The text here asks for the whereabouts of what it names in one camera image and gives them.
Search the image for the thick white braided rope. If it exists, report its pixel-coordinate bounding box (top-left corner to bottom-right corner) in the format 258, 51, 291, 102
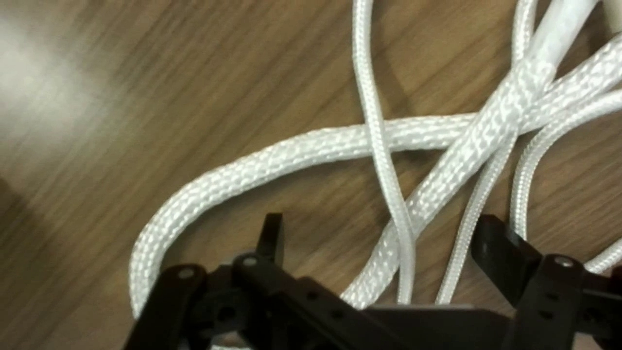
126, 0, 622, 320

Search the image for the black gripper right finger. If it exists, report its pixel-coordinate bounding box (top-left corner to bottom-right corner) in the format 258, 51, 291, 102
470, 213, 622, 350

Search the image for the thin white rope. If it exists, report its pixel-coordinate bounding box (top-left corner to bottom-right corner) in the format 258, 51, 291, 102
350, 0, 622, 308

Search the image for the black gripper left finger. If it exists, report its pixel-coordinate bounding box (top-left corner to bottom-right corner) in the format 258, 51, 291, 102
122, 213, 391, 350

